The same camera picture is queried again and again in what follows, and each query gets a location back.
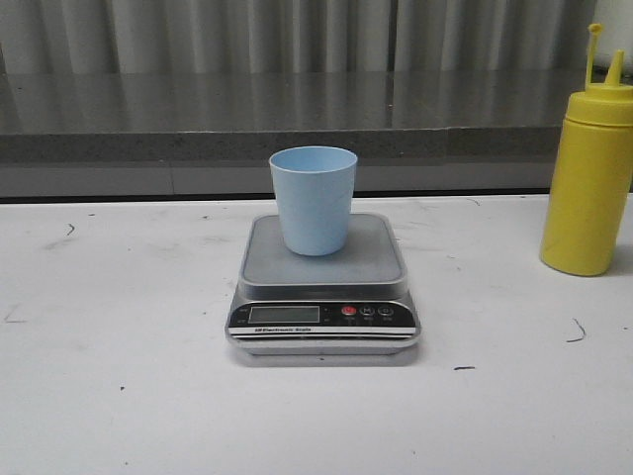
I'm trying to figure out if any light blue plastic cup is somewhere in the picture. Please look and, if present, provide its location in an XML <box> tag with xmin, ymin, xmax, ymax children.
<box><xmin>269</xmin><ymin>145</ymin><xmax>358</xmax><ymax>256</ymax></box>

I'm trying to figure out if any yellow squeeze bottle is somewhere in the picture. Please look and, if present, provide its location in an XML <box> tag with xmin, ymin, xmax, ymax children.
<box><xmin>540</xmin><ymin>23</ymin><xmax>632</xmax><ymax>276</ymax></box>

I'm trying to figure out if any silver digital kitchen scale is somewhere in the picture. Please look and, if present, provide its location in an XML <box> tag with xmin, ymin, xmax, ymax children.
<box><xmin>226</xmin><ymin>213</ymin><xmax>421</xmax><ymax>357</ymax></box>

